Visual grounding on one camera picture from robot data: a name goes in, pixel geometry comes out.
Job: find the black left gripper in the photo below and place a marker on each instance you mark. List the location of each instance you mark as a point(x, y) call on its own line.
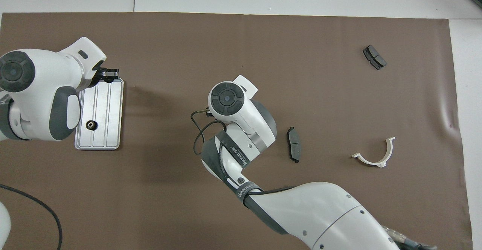
point(100, 74)

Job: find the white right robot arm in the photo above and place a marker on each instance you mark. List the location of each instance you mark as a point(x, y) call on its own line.
point(320, 212)

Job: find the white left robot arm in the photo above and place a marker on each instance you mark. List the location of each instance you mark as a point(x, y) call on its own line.
point(37, 92)

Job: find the silver metal tray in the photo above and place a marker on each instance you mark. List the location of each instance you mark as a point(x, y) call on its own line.
point(109, 110)

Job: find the brown paper table mat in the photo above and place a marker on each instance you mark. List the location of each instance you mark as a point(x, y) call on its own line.
point(169, 46)

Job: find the long grey brake pad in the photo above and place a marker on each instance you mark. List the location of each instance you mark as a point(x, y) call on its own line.
point(294, 144)

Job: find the short grey brake pad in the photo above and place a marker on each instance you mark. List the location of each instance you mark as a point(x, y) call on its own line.
point(374, 57)

